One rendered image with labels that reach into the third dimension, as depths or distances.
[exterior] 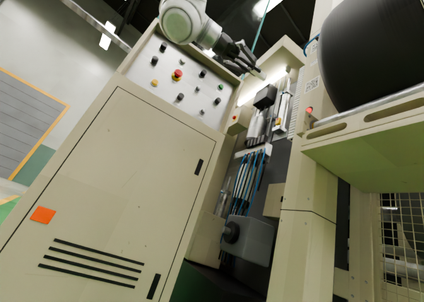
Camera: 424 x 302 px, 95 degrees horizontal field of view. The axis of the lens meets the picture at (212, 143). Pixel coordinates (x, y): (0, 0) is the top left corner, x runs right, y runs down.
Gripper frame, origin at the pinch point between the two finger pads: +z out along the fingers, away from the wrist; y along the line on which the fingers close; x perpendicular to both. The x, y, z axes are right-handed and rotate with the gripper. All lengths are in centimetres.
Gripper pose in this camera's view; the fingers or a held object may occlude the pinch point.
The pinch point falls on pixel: (258, 73)
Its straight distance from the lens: 83.4
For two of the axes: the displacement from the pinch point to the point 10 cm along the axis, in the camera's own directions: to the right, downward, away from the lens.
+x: -3.1, 8.5, -4.2
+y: -4.7, 2.5, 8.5
